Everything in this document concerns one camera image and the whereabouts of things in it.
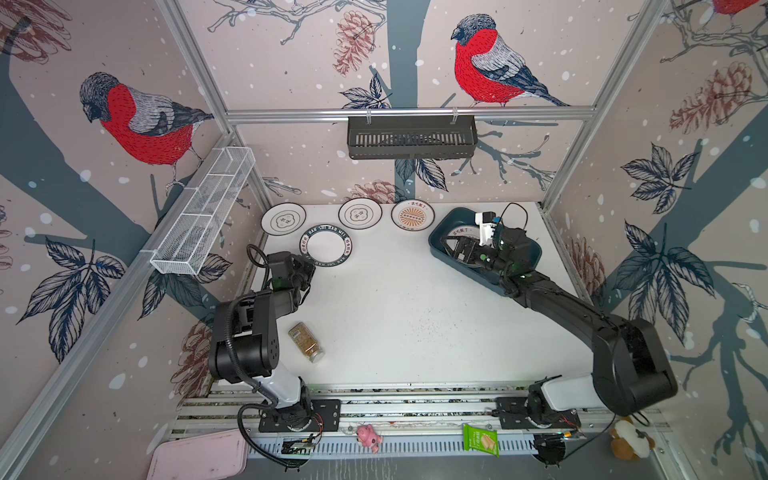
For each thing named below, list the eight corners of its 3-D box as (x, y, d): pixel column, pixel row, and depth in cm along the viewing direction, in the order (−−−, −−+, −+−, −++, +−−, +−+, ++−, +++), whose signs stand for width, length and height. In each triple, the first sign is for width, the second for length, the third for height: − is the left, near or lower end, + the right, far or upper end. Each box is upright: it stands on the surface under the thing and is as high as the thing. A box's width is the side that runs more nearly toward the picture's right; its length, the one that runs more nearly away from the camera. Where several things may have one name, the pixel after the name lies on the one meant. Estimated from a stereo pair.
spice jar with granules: (290, 335, 89) (285, 329, 85) (303, 325, 91) (299, 318, 87) (315, 368, 83) (311, 362, 79) (328, 355, 85) (325, 350, 81)
